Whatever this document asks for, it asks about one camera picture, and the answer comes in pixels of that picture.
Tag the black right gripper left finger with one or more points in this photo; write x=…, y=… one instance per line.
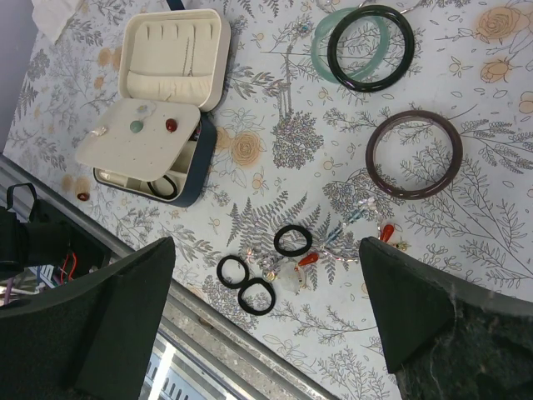
x=92, y=337

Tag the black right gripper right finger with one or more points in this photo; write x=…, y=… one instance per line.
x=443, y=337

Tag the cream and navy jewelry box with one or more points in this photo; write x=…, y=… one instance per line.
x=175, y=62

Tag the red drop earring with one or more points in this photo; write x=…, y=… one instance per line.
x=386, y=232
x=308, y=259

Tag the red bead on table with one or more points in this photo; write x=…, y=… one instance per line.
x=83, y=196

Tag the clear crystal pendant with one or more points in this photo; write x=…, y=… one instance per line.
x=292, y=279

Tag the silver snowflake earring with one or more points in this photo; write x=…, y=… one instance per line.
x=99, y=131

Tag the floral table mat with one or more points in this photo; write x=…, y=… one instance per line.
x=291, y=241

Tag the green stone pendant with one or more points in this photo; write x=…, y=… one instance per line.
x=136, y=126

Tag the red stone pendant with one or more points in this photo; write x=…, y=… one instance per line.
x=171, y=125

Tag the blue flower earring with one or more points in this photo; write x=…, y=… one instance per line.
x=144, y=109

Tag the black bangle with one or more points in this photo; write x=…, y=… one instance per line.
x=370, y=48

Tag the white crumpled cloth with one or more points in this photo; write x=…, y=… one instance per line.
x=51, y=16

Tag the silver wire bangle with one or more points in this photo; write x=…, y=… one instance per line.
x=402, y=7

